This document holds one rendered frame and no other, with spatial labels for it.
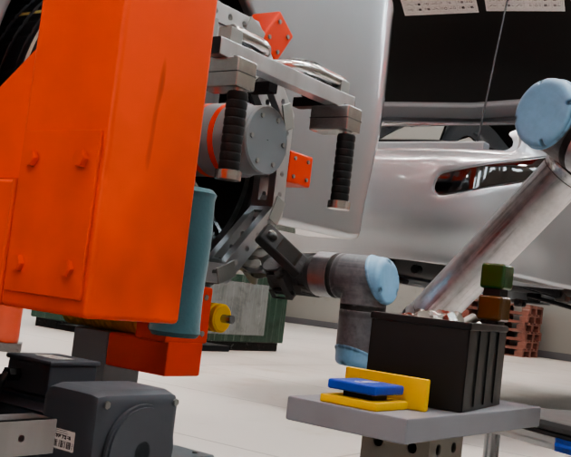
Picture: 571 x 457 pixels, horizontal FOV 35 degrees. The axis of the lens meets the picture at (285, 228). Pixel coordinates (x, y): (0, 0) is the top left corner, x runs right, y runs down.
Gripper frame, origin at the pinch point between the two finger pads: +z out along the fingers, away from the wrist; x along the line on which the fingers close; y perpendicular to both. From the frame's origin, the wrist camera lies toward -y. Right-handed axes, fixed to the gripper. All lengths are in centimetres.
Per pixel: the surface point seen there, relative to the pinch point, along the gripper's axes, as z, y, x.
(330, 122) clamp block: -24.5, -24.2, 14.8
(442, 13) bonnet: 109, 93, 311
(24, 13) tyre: 18, -62, -6
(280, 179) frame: -6.4, -10.2, 15.1
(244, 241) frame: -6.5, -6.7, -2.2
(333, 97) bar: -25.4, -28.5, 17.0
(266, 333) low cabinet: 402, 427, 360
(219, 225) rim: 3.6, -6.5, 2.7
